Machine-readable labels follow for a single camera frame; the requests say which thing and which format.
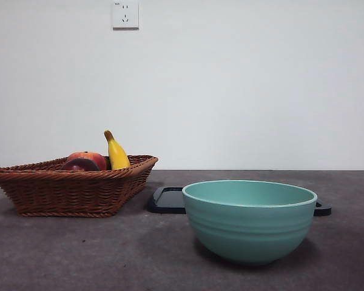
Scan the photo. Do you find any white wall socket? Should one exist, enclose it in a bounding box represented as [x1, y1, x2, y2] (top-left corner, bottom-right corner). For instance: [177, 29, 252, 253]
[112, 1, 140, 31]

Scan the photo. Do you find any brown wicker basket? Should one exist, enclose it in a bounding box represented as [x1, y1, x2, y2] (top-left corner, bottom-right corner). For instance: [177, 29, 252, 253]
[0, 155, 159, 218]

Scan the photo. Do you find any dark red plum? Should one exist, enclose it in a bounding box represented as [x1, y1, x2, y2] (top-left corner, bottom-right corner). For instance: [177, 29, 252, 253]
[60, 158, 101, 172]

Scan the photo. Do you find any yellow banana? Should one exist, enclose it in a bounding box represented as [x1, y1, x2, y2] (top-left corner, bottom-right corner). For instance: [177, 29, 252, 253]
[103, 130, 132, 170]

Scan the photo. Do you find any red orange peach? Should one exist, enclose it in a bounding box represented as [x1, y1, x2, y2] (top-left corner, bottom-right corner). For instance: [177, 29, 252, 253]
[67, 150, 108, 171]

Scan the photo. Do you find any teal ribbed bowl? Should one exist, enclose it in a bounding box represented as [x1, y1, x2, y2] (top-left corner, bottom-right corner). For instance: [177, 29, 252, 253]
[181, 179, 318, 266]

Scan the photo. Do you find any dark rectangular tray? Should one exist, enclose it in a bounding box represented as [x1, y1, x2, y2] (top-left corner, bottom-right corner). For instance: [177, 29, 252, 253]
[144, 186, 334, 217]

